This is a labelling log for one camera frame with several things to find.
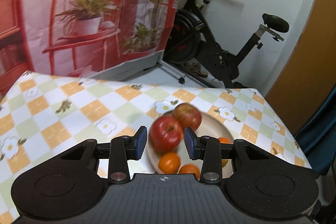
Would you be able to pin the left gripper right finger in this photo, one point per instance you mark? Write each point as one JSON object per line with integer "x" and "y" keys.
{"x": 206, "y": 147}

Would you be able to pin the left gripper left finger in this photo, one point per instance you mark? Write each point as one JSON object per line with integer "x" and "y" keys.
{"x": 124, "y": 147}

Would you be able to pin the large orange mandarin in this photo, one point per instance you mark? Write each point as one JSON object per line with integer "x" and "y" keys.
{"x": 169, "y": 163}

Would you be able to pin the red apple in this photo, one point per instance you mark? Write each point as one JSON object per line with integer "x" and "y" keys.
{"x": 165, "y": 134}
{"x": 188, "y": 116}

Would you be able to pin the small orange mandarin near plate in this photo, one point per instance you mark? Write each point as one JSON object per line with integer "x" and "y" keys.
{"x": 224, "y": 140}

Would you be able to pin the small orange mandarin middle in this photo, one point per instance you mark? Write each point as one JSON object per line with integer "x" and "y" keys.
{"x": 190, "y": 169}

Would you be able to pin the checkered floral tablecloth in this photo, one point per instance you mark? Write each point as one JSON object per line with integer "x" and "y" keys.
{"x": 42, "y": 116}

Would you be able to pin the orange wooden door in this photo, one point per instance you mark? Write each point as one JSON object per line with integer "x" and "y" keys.
{"x": 309, "y": 75}

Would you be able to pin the printed pink backdrop curtain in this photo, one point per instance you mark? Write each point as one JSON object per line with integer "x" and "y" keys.
{"x": 80, "y": 37}

